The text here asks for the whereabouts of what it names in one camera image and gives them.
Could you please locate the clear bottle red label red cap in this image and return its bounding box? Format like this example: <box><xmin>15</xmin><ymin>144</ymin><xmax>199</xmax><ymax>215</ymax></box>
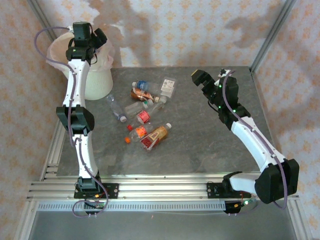
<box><xmin>126</xmin><ymin>101</ymin><xmax>166</xmax><ymax>131</ymax></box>

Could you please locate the clear bottle green cap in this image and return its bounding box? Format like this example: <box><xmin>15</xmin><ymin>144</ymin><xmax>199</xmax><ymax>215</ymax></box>
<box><xmin>123</xmin><ymin>98</ymin><xmax>155</xmax><ymax>118</ymax></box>

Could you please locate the aluminium frame post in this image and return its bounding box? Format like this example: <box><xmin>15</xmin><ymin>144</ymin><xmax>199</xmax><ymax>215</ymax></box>
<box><xmin>26</xmin><ymin>0</ymin><xmax>58</xmax><ymax>45</ymax></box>
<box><xmin>12</xmin><ymin>199</ymin><xmax>38</xmax><ymax>240</ymax></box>
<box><xmin>249</xmin><ymin>0</ymin><xmax>298</xmax><ymax>73</ymax></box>
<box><xmin>287</xmin><ymin>197</ymin><xmax>313</xmax><ymax>240</ymax></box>

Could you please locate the aluminium side rail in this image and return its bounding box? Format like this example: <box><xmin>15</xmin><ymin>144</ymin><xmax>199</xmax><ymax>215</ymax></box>
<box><xmin>251</xmin><ymin>71</ymin><xmax>286</xmax><ymax>180</ymax></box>
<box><xmin>39</xmin><ymin>82</ymin><xmax>76</xmax><ymax>181</ymax></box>

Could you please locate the amber juice bottle red label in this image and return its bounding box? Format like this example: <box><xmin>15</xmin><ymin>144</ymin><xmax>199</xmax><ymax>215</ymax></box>
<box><xmin>139</xmin><ymin>122</ymin><xmax>173</xmax><ymax>152</ymax></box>

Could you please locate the grey metal lower panel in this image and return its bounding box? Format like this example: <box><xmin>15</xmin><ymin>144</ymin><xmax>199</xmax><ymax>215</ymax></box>
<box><xmin>28</xmin><ymin>211</ymin><xmax>298</xmax><ymax>240</ymax></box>

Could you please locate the thin black camera wire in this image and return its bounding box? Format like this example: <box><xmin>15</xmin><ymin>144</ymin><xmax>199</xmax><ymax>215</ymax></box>
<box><xmin>89</xmin><ymin>48</ymin><xmax>99</xmax><ymax>65</ymax></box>

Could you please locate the white plastic bin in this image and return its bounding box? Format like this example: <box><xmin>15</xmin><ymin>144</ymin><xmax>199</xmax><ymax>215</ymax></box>
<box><xmin>59</xmin><ymin>66</ymin><xmax>114</xmax><ymax>101</ymax></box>

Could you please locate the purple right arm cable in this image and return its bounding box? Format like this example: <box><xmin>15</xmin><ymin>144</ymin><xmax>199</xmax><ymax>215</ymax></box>
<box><xmin>222</xmin><ymin>69</ymin><xmax>288</xmax><ymax>216</ymax></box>

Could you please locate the clear square bottle white label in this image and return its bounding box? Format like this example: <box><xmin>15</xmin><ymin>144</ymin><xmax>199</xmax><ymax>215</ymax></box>
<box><xmin>157</xmin><ymin>77</ymin><xmax>177</xmax><ymax>104</ymax></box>

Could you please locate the brown bottle white cap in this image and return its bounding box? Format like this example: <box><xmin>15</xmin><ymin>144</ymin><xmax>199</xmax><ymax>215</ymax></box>
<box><xmin>129</xmin><ymin>88</ymin><xmax>161</xmax><ymax>103</ymax></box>

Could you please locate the clear bottle orange label orange cap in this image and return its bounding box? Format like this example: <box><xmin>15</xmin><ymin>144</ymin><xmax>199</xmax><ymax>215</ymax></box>
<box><xmin>124</xmin><ymin>123</ymin><xmax>154</xmax><ymax>145</ymax></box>

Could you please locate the slotted grey cable duct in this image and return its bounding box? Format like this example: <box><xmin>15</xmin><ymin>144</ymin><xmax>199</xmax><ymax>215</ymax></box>
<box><xmin>37</xmin><ymin>201</ymin><xmax>227</xmax><ymax>213</ymax></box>

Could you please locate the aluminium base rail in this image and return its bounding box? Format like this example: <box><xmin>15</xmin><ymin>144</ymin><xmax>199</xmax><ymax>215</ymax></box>
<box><xmin>26</xmin><ymin>174</ymin><xmax>300</xmax><ymax>201</ymax></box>

